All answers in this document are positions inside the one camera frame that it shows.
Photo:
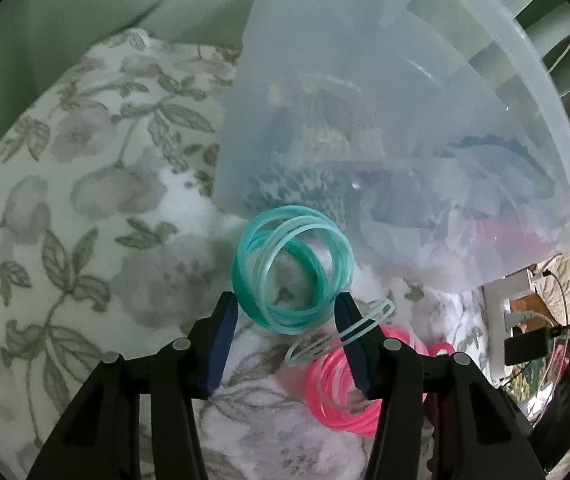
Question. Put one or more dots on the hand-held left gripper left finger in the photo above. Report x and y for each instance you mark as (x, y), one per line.
(222, 340)

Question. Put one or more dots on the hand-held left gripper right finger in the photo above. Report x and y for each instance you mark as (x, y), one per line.
(357, 355)

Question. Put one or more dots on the clear plastic storage container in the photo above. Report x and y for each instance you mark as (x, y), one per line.
(315, 35)

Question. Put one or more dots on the black power adapter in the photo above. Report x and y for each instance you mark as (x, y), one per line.
(530, 347)

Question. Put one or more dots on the white power strip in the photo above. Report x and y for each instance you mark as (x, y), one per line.
(502, 305)

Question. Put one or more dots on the leopard print scrunchie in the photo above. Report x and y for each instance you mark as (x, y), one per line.
(295, 185)

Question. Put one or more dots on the green curtain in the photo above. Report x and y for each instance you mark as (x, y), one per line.
(65, 10)

